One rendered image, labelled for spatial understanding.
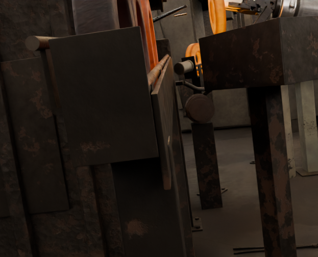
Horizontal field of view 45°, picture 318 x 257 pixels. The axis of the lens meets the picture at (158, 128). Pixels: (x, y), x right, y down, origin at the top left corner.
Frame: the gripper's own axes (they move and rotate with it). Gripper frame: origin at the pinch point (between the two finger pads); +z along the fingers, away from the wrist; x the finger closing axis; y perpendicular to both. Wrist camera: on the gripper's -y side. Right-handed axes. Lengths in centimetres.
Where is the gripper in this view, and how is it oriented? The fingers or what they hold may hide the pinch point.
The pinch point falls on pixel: (216, 5)
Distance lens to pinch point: 134.8
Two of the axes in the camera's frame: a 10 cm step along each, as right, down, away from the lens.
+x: -0.5, 1.3, -9.9
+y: 1.4, -9.8, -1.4
